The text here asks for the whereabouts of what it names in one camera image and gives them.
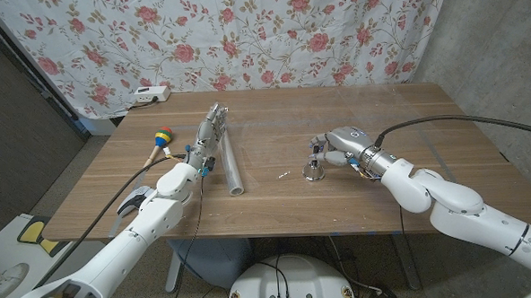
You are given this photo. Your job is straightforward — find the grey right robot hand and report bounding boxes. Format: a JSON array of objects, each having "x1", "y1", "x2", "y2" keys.
[{"x1": 308, "y1": 124, "x2": 396, "y2": 180}]

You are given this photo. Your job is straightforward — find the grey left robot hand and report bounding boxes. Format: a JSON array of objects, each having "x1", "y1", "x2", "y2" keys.
[{"x1": 183, "y1": 101, "x2": 232, "y2": 172}]

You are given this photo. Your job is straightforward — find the silver bell with black handle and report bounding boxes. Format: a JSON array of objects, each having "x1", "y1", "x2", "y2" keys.
[{"x1": 300, "y1": 145, "x2": 327, "y2": 183}]

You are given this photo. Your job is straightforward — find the clear cling film roll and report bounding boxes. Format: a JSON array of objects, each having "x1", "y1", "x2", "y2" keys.
[{"x1": 216, "y1": 113, "x2": 246, "y2": 197}]

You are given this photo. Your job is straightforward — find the colourful striped wooden maraca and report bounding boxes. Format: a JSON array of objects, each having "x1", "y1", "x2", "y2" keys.
[{"x1": 140, "y1": 125, "x2": 176, "y2": 170}]

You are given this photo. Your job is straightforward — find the white and black gamepad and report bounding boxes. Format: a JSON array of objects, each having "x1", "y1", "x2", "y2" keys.
[{"x1": 116, "y1": 184, "x2": 158, "y2": 217}]

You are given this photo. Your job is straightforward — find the white power strip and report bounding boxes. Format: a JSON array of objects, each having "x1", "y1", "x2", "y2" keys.
[{"x1": 133, "y1": 85, "x2": 172, "y2": 104}]

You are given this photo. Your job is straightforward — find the grey flat strip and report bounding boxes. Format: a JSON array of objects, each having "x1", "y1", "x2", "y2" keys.
[{"x1": 106, "y1": 170, "x2": 150, "y2": 238}]

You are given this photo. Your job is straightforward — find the floral rose backdrop cloth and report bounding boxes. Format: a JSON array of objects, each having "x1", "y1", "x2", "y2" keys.
[{"x1": 0, "y1": 0, "x2": 457, "y2": 125}]

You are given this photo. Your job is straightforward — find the grey stool with white leg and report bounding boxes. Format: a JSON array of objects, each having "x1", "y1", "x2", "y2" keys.
[{"x1": 162, "y1": 236, "x2": 255, "y2": 293}]

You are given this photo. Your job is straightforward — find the grey table leg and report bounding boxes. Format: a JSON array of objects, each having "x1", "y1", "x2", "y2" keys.
[{"x1": 390, "y1": 232, "x2": 423, "y2": 293}]

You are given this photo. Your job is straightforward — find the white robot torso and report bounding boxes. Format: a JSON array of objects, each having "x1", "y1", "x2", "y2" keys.
[{"x1": 224, "y1": 251, "x2": 357, "y2": 298}]

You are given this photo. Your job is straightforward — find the black power adapter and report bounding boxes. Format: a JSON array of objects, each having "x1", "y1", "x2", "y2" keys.
[{"x1": 364, "y1": 286, "x2": 397, "y2": 298}]

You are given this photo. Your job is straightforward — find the white shoe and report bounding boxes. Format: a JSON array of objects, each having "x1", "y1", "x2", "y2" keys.
[{"x1": 0, "y1": 261, "x2": 31, "y2": 298}]

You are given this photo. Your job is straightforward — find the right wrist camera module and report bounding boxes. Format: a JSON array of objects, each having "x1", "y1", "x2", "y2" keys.
[{"x1": 347, "y1": 156, "x2": 376, "y2": 181}]

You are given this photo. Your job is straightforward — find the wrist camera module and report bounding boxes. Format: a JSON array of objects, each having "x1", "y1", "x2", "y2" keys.
[
  {"x1": 199, "y1": 154, "x2": 217, "y2": 178},
  {"x1": 347, "y1": 156, "x2": 376, "y2": 181}
]

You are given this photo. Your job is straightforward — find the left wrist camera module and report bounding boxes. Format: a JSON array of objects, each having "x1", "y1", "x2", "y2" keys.
[{"x1": 199, "y1": 154, "x2": 217, "y2": 178}]

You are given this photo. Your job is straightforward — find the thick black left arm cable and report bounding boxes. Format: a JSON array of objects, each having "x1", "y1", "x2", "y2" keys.
[{"x1": 30, "y1": 153, "x2": 194, "y2": 288}]

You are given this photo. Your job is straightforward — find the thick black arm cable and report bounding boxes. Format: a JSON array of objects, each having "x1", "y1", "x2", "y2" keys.
[
  {"x1": 371, "y1": 111, "x2": 531, "y2": 148},
  {"x1": 30, "y1": 153, "x2": 194, "y2": 288}
]

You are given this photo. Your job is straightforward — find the thin black left wrist cable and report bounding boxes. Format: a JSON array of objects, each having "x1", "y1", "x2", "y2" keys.
[{"x1": 158, "y1": 173, "x2": 210, "y2": 298}]

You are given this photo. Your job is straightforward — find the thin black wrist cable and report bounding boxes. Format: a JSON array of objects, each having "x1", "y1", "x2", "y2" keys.
[
  {"x1": 158, "y1": 173, "x2": 210, "y2": 298},
  {"x1": 397, "y1": 203, "x2": 407, "y2": 235}
]

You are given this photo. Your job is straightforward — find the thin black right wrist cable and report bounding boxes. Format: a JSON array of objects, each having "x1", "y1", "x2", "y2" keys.
[{"x1": 397, "y1": 203, "x2": 407, "y2": 235}]

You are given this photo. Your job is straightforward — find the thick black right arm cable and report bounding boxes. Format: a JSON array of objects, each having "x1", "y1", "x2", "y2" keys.
[{"x1": 371, "y1": 111, "x2": 531, "y2": 148}]

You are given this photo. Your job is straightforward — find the black door frame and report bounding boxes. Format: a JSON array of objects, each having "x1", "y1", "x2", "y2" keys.
[{"x1": 0, "y1": 0, "x2": 91, "y2": 144}]

